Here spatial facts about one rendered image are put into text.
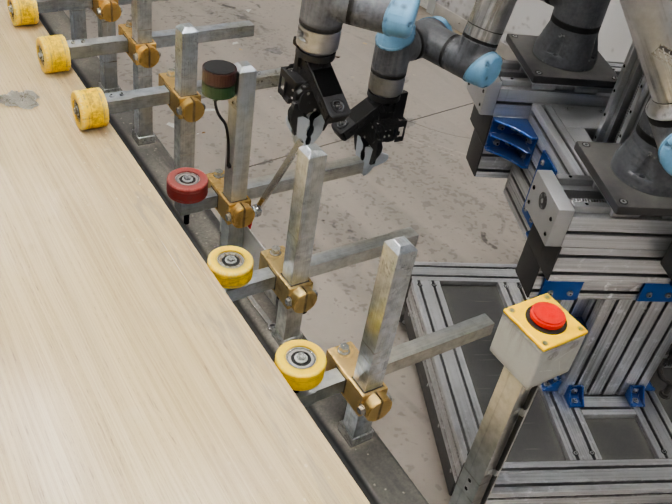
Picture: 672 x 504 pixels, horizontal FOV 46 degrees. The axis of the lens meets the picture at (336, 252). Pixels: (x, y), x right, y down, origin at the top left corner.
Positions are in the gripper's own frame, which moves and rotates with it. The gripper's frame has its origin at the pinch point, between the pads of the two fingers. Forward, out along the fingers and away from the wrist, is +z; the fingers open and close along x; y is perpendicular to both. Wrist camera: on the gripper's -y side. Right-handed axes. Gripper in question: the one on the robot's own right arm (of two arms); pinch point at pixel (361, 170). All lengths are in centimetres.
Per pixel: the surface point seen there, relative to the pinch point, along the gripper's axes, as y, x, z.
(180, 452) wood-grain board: -68, -58, -7
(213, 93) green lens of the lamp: -41, -6, -30
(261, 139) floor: 51, 134, 83
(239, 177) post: -34.0, -5.8, -10.1
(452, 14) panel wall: 210, 207, 76
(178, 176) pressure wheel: -43.5, 1.4, -7.8
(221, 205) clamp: -36.3, -3.4, -2.2
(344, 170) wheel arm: -5.9, -1.5, -2.4
